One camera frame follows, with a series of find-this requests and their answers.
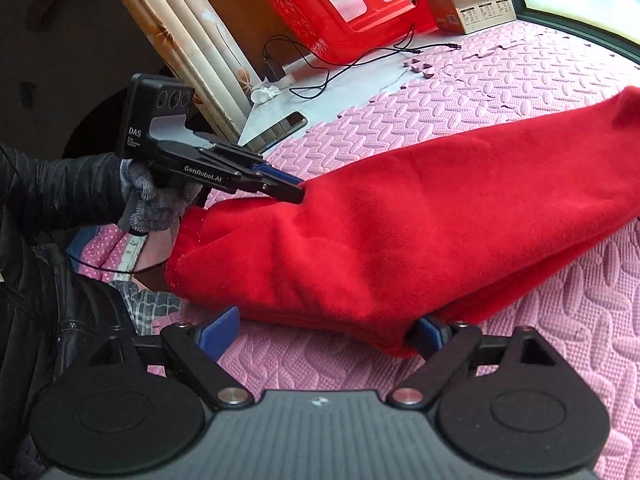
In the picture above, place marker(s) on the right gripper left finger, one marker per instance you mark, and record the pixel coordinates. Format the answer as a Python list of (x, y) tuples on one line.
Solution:
[(193, 352)]

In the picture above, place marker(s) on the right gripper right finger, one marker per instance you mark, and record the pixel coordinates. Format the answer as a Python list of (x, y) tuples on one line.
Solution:
[(447, 351)]

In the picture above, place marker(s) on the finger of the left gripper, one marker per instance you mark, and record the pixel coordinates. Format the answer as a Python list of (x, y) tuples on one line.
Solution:
[(279, 184)]

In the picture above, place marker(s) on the red knitted sweater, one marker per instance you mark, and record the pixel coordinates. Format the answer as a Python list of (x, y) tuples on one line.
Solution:
[(457, 227)]

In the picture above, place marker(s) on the black jacket sleeve forearm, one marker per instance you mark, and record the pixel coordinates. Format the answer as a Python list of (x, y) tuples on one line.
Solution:
[(64, 194)]

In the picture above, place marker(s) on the grey gloved left hand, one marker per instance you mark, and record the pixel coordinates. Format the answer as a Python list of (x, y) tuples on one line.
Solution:
[(149, 208)]

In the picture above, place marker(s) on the black smartphone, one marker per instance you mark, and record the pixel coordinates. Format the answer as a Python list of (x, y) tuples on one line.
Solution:
[(276, 133)]

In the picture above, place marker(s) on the plaid cloth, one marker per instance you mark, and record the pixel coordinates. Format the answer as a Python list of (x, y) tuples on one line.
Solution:
[(145, 306)]

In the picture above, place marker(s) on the black power adapter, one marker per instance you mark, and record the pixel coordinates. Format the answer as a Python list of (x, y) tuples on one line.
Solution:
[(273, 70)]

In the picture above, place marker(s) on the pink dotted cloth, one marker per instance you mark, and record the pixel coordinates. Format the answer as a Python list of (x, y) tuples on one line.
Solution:
[(105, 253)]

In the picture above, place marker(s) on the beige patterned curtain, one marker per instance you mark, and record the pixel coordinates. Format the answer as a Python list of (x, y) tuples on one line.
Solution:
[(199, 49)]

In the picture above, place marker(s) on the pink foam floor mat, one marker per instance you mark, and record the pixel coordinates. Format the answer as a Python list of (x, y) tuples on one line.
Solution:
[(589, 311)]

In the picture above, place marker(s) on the brown wooden cabinet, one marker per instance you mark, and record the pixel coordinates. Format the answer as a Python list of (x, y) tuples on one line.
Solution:
[(259, 31)]

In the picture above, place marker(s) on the red plastic stool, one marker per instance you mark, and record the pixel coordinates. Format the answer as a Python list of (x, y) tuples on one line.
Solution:
[(339, 31)]

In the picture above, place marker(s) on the brown cardboard box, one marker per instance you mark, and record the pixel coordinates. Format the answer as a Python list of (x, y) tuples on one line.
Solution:
[(463, 17)]

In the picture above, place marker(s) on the green window frame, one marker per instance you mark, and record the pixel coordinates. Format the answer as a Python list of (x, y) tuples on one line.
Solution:
[(565, 15)]

